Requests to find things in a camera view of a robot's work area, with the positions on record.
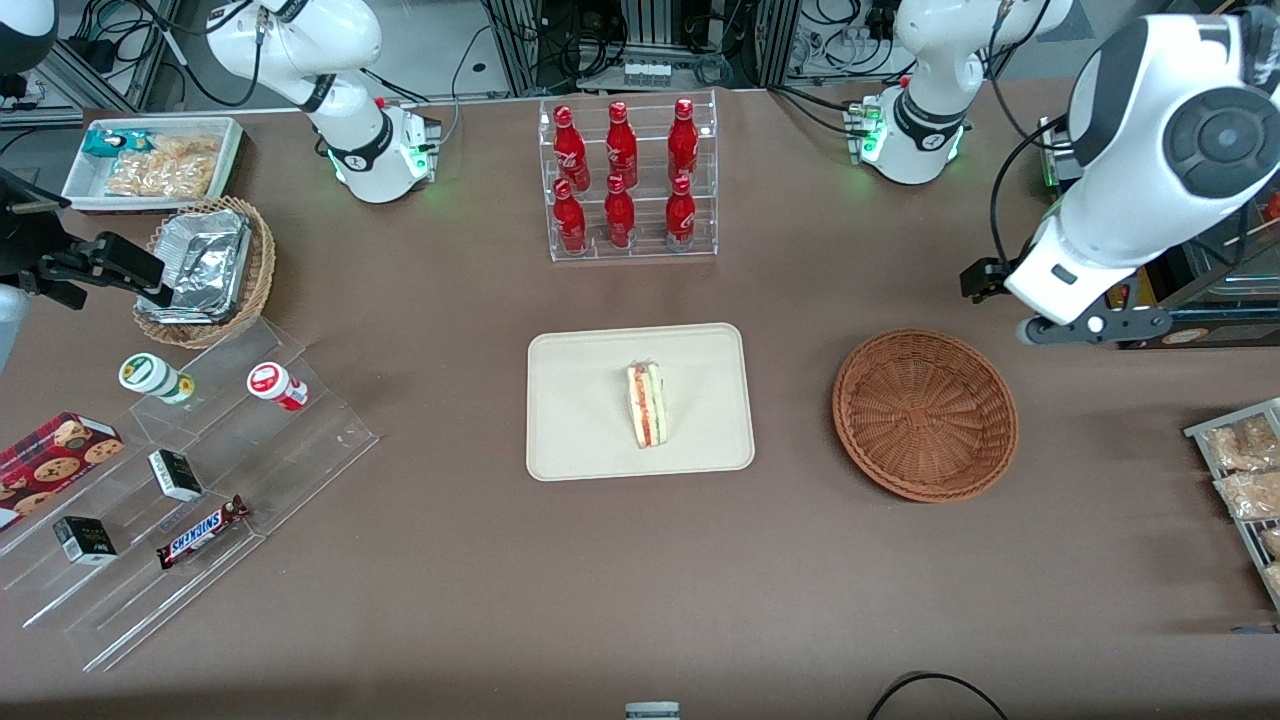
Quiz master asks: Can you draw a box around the clear acrylic bottle rack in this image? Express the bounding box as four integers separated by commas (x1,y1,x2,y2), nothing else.
538,88,720,264

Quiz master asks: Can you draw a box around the green and white cup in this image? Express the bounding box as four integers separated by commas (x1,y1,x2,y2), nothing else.
118,352,197,406

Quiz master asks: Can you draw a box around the red cookie box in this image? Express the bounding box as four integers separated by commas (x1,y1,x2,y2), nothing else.
0,411,125,532

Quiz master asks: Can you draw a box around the red and white cup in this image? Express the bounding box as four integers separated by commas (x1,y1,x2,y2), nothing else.
246,361,310,413

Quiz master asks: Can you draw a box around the tan oval wicker basket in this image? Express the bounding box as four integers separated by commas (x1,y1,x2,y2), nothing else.
132,196,277,350

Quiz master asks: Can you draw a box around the clear acrylic stepped stand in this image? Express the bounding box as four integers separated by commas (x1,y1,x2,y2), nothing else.
0,316,380,674

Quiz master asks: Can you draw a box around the small black box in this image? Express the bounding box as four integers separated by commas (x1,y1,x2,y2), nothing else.
52,515,119,567
147,449,205,503

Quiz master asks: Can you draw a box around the clear bag of chips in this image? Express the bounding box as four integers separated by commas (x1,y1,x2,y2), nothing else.
104,134,223,199

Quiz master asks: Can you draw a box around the beige plastic tray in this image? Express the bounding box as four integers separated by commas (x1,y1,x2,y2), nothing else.
526,322,757,483

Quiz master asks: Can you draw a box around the red cola bottle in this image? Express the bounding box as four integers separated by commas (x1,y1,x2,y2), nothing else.
552,178,589,256
605,101,640,190
665,175,698,253
668,97,701,185
603,173,637,251
553,105,592,193

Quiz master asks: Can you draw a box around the aluminium frame rack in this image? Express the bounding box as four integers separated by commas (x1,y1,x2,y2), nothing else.
478,0,803,93

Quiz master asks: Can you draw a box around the black cable loop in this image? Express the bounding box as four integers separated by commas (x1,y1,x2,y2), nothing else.
865,672,1011,720

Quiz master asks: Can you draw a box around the brown round wicker basket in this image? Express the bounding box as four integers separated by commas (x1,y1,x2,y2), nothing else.
832,328,1020,503

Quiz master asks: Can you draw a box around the silver foil tray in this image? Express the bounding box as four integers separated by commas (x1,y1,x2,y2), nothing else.
148,208,253,325

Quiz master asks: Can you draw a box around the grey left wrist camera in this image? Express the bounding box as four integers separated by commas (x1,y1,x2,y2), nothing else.
1016,306,1173,347

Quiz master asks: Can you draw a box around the triangle sandwich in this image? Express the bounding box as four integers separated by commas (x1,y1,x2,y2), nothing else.
626,361,669,450

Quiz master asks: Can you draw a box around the white rectangular snack bin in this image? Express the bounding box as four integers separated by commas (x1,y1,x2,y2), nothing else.
60,116,247,214

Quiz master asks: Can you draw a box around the snickers chocolate bar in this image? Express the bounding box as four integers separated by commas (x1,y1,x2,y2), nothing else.
156,495,250,571

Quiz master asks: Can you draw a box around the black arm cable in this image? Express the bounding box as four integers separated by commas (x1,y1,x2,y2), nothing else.
985,0,1076,269

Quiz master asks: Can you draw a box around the teal snack packet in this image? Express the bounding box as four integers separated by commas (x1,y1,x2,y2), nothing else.
82,127,153,159

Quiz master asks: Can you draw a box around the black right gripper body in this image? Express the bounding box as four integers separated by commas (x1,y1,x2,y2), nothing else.
0,170,63,297

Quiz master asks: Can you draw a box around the grey wire rack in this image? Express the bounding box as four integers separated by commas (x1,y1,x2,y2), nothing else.
1184,397,1280,613

